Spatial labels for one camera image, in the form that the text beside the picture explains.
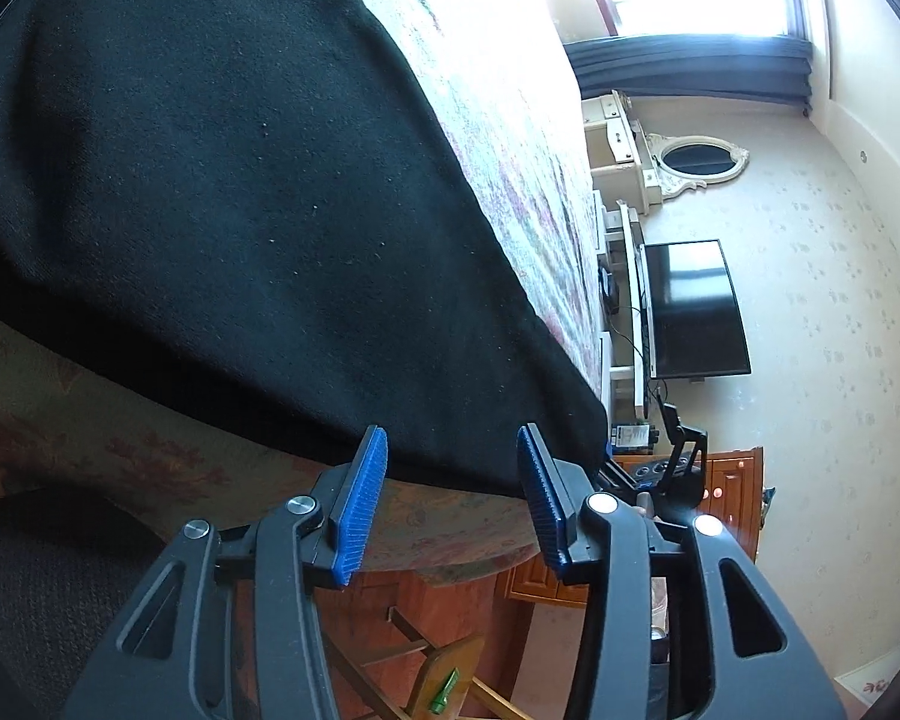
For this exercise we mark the dark blue curtain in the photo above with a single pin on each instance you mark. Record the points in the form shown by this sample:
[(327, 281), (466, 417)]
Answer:
[(690, 64)]

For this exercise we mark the black pants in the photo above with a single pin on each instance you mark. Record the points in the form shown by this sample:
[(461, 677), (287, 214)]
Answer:
[(195, 202)]

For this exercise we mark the white vanity table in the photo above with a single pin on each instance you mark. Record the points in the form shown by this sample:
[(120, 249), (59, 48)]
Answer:
[(616, 150)]

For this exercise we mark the white television stand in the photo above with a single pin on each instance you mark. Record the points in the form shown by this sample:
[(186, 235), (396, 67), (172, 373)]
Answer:
[(622, 300)]

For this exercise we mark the wooden stool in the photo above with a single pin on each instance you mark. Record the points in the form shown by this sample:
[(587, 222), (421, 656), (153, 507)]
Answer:
[(435, 675)]

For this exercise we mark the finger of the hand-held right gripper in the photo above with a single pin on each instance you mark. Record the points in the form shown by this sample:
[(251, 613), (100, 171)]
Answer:
[(684, 439)]

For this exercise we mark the wooden cabinet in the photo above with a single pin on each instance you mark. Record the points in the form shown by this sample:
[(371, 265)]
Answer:
[(727, 487)]

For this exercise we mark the dark grey cloth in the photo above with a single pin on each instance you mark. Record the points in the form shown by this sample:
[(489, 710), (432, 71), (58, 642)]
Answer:
[(37, 592)]

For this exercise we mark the bed with floral bedspread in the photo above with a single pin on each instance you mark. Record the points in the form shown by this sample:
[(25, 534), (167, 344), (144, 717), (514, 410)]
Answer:
[(510, 165)]

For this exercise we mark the black flat television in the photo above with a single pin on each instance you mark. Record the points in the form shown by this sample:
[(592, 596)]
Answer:
[(694, 307)]

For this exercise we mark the white oval framed mirror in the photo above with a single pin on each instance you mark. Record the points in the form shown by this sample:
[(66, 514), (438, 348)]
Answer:
[(697, 157)]

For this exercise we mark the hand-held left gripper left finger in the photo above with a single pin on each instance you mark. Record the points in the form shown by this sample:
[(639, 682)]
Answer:
[(356, 510)]

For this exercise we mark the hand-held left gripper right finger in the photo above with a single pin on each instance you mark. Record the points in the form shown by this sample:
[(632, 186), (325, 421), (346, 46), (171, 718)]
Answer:
[(540, 495)]

